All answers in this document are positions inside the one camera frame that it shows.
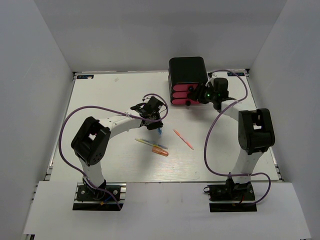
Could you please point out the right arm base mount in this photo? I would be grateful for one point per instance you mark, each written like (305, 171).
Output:
(221, 201)

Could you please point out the orange pink pen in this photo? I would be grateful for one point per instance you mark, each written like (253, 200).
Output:
(183, 139)

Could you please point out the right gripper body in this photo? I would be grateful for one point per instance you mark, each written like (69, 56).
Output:
(210, 95)

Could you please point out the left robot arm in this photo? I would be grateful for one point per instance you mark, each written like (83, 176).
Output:
(91, 141)

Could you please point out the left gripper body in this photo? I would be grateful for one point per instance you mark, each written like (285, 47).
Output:
(156, 116)

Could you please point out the black pink drawer organizer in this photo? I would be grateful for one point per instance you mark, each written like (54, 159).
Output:
(185, 72)

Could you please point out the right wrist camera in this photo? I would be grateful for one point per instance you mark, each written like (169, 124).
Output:
(211, 76)

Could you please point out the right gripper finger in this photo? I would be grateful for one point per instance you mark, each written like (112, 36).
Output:
(195, 91)
(199, 99)

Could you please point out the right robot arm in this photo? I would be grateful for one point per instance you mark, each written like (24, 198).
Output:
(255, 128)

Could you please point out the blue correction tape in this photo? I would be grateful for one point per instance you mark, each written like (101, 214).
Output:
(159, 131)

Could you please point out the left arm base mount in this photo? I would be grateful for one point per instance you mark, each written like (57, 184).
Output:
(90, 199)

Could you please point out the left blue table label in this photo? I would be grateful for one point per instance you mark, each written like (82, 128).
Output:
(84, 77)

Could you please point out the blue table label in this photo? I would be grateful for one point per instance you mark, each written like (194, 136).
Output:
(84, 77)
(240, 74)

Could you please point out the right blue table label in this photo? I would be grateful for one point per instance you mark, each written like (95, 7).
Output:
(240, 74)

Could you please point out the yellow blue pen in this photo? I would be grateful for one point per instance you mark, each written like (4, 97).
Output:
(151, 143)

